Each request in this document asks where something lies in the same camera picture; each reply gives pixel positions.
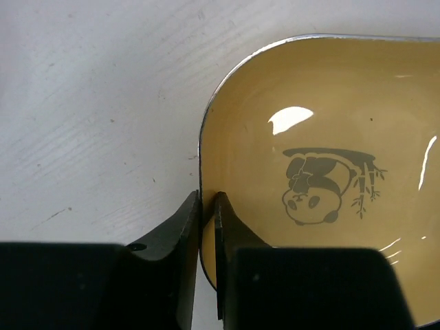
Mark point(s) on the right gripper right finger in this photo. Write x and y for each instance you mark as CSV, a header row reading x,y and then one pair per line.
x,y
264,287

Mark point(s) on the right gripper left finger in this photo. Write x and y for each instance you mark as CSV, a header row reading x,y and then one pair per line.
x,y
147,284

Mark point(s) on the yellow square panda plate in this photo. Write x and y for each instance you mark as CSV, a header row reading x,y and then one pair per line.
x,y
332,141

